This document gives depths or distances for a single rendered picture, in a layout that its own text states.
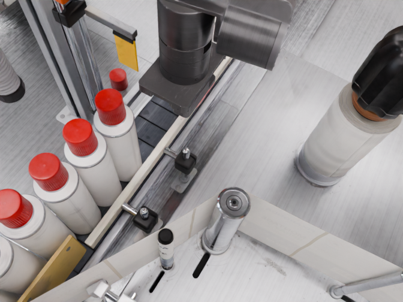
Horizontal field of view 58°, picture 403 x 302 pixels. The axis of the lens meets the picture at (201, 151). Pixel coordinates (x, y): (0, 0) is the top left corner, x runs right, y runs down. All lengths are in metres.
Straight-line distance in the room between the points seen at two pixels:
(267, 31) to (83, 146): 0.23
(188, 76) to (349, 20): 0.64
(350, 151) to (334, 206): 0.14
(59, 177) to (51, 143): 0.31
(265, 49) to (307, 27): 0.59
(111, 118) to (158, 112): 0.23
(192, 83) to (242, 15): 0.11
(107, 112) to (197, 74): 0.11
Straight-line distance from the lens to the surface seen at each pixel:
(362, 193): 0.68
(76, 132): 0.43
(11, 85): 0.46
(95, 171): 0.47
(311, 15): 0.97
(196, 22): 0.35
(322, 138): 0.56
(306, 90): 0.75
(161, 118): 0.66
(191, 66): 0.40
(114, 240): 0.61
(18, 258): 0.46
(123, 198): 0.57
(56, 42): 0.55
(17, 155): 0.74
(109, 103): 0.44
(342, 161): 0.58
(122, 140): 0.48
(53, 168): 0.42
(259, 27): 0.34
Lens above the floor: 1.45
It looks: 63 degrees down
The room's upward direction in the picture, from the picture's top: 10 degrees clockwise
